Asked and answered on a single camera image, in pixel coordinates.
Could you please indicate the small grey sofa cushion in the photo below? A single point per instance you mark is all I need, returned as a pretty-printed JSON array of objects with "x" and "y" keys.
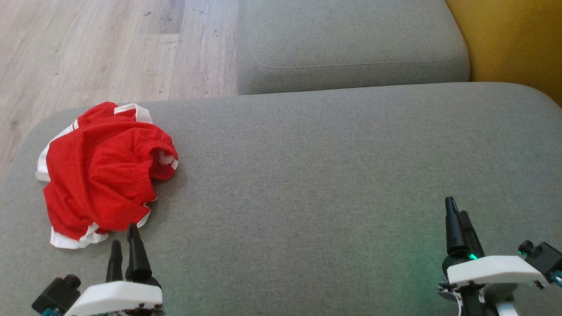
[{"x": 351, "y": 39}]

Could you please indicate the large grey sofa seat cushion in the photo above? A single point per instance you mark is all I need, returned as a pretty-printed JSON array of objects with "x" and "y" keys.
[{"x": 307, "y": 197}]

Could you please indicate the yellow fabric panel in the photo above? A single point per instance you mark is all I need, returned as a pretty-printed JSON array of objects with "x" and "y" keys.
[{"x": 518, "y": 39}]

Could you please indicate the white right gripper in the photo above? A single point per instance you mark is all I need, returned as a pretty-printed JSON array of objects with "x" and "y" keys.
[{"x": 487, "y": 268}]

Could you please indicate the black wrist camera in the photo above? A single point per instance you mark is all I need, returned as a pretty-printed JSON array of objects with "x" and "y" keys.
[
  {"x": 542, "y": 256},
  {"x": 55, "y": 296}
]

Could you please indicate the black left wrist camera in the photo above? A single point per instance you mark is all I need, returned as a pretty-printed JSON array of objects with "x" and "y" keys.
[{"x": 55, "y": 296}]

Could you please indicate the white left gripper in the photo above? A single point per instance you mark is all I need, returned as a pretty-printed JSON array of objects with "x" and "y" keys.
[{"x": 118, "y": 298}]

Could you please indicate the red white basketball shorts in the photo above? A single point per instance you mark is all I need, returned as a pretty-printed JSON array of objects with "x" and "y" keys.
[{"x": 105, "y": 140}]

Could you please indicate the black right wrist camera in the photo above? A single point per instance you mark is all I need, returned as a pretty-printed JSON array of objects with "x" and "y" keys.
[{"x": 542, "y": 256}]

